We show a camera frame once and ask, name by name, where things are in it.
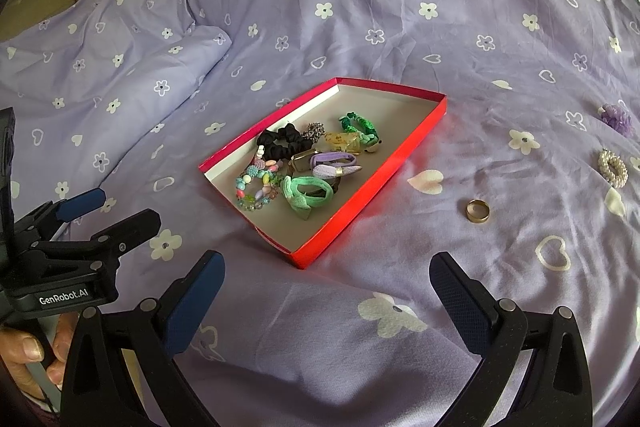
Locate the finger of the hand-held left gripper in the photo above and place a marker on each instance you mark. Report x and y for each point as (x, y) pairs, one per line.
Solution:
(130, 227)
(82, 202)

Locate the gold brown hair clip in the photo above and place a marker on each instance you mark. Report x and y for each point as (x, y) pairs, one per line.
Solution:
(300, 157)

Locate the translucent yellow hair clip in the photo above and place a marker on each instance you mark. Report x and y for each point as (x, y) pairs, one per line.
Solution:
(342, 141)

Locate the person's left hand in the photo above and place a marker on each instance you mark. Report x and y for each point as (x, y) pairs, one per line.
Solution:
(20, 354)

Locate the purple flower print blanket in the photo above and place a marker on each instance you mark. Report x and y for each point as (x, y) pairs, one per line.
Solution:
(350, 32)

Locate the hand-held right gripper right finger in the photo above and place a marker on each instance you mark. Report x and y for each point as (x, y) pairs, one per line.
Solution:
(460, 302)

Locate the black scrunchie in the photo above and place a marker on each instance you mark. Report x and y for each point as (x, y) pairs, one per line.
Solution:
(272, 151)

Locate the green braided scrunchie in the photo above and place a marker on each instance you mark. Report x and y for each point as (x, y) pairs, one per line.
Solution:
(367, 127)

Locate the red cardboard box tray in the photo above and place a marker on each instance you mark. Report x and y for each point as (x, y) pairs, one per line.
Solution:
(380, 122)

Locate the small silver hair accessory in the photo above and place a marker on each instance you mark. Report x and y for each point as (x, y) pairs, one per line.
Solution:
(314, 132)

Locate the purple scrunchie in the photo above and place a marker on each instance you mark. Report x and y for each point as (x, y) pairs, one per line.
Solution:
(617, 117)

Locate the pearl bead scrunchie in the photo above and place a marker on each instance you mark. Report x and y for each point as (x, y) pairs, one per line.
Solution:
(606, 157)

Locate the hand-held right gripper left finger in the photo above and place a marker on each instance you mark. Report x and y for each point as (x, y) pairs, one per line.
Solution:
(192, 307)

